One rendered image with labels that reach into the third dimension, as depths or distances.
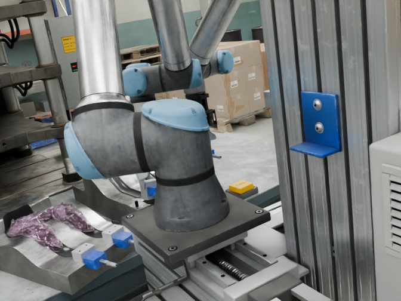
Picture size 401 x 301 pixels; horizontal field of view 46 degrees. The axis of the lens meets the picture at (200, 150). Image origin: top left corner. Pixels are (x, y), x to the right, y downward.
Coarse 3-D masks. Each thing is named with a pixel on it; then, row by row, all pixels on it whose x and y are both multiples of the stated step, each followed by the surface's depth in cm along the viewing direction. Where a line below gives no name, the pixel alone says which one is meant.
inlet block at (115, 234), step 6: (108, 228) 132; (114, 228) 132; (120, 228) 131; (102, 234) 131; (108, 234) 129; (114, 234) 130; (120, 234) 130; (126, 234) 130; (108, 240) 130; (114, 240) 129; (120, 240) 127; (126, 240) 128; (132, 240) 128; (120, 246) 128; (126, 246) 128
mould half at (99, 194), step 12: (84, 180) 167; (96, 180) 161; (108, 180) 162; (132, 180) 164; (84, 192) 170; (96, 192) 161; (108, 192) 157; (120, 192) 157; (84, 204) 174; (96, 204) 165; (108, 204) 156; (120, 204) 148; (132, 204) 144; (144, 204) 143; (108, 216) 159; (120, 216) 151
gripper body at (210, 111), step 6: (186, 96) 160; (192, 96) 158; (198, 96) 157; (204, 96) 158; (198, 102) 158; (204, 102) 159; (204, 108) 160; (210, 114) 160; (210, 120) 161; (216, 120) 162
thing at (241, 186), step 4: (240, 180) 164; (244, 180) 163; (232, 184) 162; (236, 184) 161; (240, 184) 160; (244, 184) 160; (248, 184) 159; (252, 184) 160; (232, 188) 160; (236, 188) 158; (240, 188) 157; (244, 188) 158; (248, 188) 159; (240, 192) 157
